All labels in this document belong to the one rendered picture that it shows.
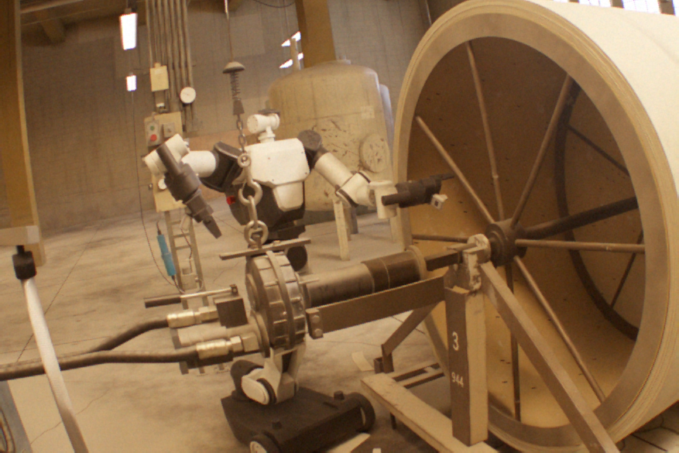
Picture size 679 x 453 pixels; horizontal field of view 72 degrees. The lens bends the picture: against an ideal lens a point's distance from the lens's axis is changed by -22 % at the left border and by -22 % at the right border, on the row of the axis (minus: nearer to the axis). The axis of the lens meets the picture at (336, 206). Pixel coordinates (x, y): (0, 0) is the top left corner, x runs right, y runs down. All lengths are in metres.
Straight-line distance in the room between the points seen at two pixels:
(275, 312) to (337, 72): 4.95
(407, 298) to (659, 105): 0.94
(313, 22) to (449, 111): 8.43
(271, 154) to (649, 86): 1.34
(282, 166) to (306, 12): 8.88
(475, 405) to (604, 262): 1.57
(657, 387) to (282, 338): 1.07
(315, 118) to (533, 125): 3.66
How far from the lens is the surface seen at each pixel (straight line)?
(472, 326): 1.89
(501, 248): 1.92
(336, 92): 6.24
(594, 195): 3.42
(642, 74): 1.50
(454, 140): 2.67
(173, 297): 1.60
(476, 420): 2.06
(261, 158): 2.06
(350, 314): 1.64
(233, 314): 1.61
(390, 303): 1.68
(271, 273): 1.54
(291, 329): 1.54
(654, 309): 1.48
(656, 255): 1.43
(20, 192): 10.31
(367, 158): 6.27
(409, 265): 1.73
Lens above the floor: 1.35
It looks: 7 degrees down
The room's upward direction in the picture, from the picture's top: 8 degrees counter-clockwise
